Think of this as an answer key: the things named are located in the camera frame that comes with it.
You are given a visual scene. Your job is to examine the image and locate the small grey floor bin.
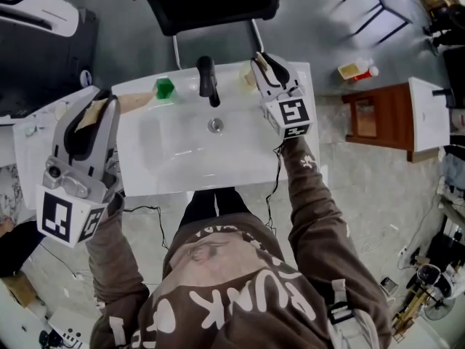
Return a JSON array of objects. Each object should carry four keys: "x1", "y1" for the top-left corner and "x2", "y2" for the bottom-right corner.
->
[{"x1": 379, "y1": 276, "x2": 400, "y2": 298}]

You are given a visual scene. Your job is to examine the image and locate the yellow box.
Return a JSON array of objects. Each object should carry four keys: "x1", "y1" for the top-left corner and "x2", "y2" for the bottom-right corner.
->
[{"x1": 337, "y1": 63, "x2": 360, "y2": 80}]

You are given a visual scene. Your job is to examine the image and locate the black faucet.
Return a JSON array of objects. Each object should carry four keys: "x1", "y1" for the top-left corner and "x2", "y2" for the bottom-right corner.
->
[
  {"x1": 432, "y1": 87, "x2": 457, "y2": 107},
  {"x1": 195, "y1": 55, "x2": 222, "y2": 108}
]

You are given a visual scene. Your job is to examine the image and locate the white and black robot device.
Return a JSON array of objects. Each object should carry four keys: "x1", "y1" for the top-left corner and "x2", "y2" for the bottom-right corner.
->
[{"x1": 416, "y1": 262, "x2": 465, "y2": 302}]

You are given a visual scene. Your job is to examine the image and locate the white and black appliance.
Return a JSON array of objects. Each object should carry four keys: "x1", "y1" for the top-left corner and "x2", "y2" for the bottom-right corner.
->
[{"x1": 0, "y1": 0, "x2": 100, "y2": 118}]

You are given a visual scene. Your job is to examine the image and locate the green cube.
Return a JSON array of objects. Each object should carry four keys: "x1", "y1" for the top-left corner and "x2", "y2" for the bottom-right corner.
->
[{"x1": 155, "y1": 77, "x2": 178, "y2": 103}]

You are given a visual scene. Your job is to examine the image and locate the person's right forearm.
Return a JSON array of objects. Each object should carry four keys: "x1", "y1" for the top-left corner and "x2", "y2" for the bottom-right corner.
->
[{"x1": 278, "y1": 133, "x2": 352, "y2": 254}]

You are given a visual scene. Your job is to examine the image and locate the orange bottle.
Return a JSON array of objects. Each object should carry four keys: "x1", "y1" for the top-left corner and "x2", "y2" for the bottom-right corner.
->
[{"x1": 354, "y1": 66, "x2": 380, "y2": 84}]

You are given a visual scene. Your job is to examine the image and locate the person's left forearm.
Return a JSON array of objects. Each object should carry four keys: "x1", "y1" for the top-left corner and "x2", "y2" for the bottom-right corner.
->
[{"x1": 85, "y1": 193, "x2": 150, "y2": 305}]

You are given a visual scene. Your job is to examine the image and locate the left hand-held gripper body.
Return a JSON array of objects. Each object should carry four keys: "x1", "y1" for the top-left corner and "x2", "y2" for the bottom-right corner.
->
[{"x1": 35, "y1": 153, "x2": 121, "y2": 249}]

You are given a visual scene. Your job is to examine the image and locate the black office chair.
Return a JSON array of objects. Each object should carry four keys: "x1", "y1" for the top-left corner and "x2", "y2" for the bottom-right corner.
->
[{"x1": 126, "y1": 0, "x2": 301, "y2": 71}]

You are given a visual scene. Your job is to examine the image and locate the black round bin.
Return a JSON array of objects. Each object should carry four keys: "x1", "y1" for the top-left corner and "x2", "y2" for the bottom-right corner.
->
[{"x1": 446, "y1": 4, "x2": 465, "y2": 25}]

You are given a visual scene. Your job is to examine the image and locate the thin black cable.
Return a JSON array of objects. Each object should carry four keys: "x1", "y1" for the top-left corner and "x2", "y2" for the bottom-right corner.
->
[
  {"x1": 264, "y1": 143, "x2": 288, "y2": 233},
  {"x1": 121, "y1": 204, "x2": 170, "y2": 251}
]

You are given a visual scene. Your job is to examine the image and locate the clear eyeglasses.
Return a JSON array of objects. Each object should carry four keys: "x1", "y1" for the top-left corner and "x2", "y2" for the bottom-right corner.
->
[{"x1": 54, "y1": 100, "x2": 72, "y2": 121}]

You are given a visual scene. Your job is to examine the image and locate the brown wooden cabinet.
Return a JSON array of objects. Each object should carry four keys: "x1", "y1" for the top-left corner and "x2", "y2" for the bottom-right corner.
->
[{"x1": 341, "y1": 82, "x2": 417, "y2": 163}]

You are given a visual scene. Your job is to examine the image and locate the grey strap with black buckle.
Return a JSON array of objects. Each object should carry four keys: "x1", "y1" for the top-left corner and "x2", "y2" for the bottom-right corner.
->
[{"x1": 325, "y1": 278, "x2": 365, "y2": 349}]

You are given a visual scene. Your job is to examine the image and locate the person's brown printed sweatshirt torso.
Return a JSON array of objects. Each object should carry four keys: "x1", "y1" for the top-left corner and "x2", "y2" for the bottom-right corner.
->
[{"x1": 137, "y1": 212, "x2": 394, "y2": 349}]

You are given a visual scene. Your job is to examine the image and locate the white plastic bag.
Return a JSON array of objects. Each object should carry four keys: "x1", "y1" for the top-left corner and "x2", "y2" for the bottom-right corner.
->
[{"x1": 450, "y1": 109, "x2": 465, "y2": 135}]

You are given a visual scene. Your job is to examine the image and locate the black standing fan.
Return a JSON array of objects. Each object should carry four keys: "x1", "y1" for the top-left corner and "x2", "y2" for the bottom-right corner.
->
[{"x1": 424, "y1": 296, "x2": 459, "y2": 322}]

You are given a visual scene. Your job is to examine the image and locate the person's black-trousered legs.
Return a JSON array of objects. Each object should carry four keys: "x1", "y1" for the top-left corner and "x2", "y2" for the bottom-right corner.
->
[{"x1": 179, "y1": 186, "x2": 256, "y2": 228}]

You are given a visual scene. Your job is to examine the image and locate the white ceramic basin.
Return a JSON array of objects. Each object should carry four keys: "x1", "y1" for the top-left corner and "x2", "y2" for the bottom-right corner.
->
[
  {"x1": 12, "y1": 84, "x2": 123, "y2": 210},
  {"x1": 408, "y1": 76, "x2": 452, "y2": 153},
  {"x1": 110, "y1": 62, "x2": 320, "y2": 198}
]

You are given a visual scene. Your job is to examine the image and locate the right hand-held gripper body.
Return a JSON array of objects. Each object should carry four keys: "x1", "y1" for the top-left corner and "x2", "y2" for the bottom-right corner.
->
[{"x1": 257, "y1": 84, "x2": 315, "y2": 140}]

